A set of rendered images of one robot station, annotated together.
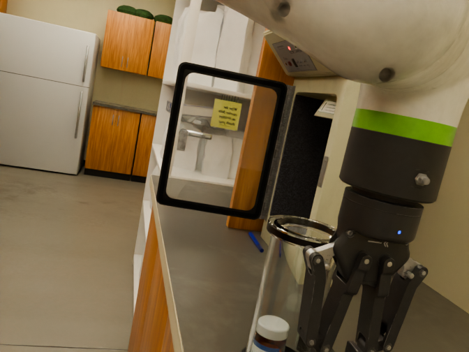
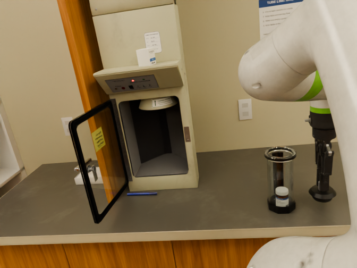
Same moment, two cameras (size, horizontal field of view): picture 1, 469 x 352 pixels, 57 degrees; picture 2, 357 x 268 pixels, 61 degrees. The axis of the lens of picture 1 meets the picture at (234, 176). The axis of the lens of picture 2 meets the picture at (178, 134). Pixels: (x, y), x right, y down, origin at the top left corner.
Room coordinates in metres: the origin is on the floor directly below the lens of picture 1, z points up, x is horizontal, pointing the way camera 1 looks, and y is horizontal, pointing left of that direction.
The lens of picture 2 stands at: (0.47, 0.91, 1.63)
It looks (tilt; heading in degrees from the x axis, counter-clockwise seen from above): 19 degrees down; 295
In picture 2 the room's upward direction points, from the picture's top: 8 degrees counter-clockwise
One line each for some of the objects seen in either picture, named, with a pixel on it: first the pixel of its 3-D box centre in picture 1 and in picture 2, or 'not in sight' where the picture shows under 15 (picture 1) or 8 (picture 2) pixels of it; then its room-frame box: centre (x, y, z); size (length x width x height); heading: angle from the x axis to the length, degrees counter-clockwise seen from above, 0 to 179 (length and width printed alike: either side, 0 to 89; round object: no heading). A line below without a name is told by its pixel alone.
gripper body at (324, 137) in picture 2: (372, 238); (323, 139); (0.42, -0.15, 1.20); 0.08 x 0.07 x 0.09; 105
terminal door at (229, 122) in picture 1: (220, 144); (103, 158); (1.20, 0.05, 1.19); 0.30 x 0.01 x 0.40; 98
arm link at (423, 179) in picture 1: (389, 165); (323, 118); (0.42, -0.15, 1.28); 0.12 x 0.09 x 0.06; 15
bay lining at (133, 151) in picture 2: (342, 170); (159, 128); (1.11, -0.27, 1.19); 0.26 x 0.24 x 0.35; 15
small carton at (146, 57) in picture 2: not in sight; (146, 57); (1.03, -0.11, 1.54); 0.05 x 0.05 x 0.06; 1
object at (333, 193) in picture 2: not in sight; (322, 190); (0.42, -0.15, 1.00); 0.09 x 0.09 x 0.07
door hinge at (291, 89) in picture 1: (276, 154); (121, 142); (1.22, -0.11, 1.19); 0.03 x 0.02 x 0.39; 15
